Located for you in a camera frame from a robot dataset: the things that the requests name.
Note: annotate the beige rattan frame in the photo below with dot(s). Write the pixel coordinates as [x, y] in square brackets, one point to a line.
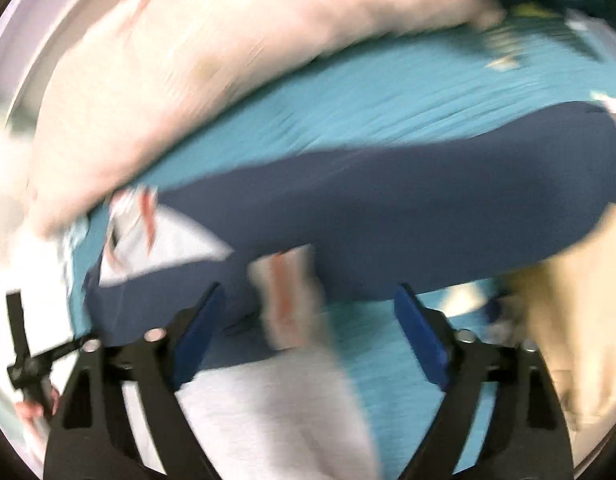
[578, 310]

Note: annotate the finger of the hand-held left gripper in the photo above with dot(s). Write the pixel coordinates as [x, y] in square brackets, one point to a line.
[63, 350]

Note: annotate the teal quilted blanket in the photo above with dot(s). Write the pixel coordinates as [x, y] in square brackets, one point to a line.
[388, 105]

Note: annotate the white lavender furniture panel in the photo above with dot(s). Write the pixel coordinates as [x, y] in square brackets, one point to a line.
[43, 25]

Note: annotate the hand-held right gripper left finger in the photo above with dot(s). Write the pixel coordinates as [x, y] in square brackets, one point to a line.
[195, 342]

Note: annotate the person's left hand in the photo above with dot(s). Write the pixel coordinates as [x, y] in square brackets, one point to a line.
[32, 409]

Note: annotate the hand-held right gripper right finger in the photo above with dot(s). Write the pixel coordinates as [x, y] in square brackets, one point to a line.
[423, 342]

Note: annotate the pink pillow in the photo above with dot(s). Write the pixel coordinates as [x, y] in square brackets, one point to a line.
[188, 60]

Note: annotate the navy and grey sweatshirt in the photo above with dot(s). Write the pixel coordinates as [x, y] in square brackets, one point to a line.
[388, 200]

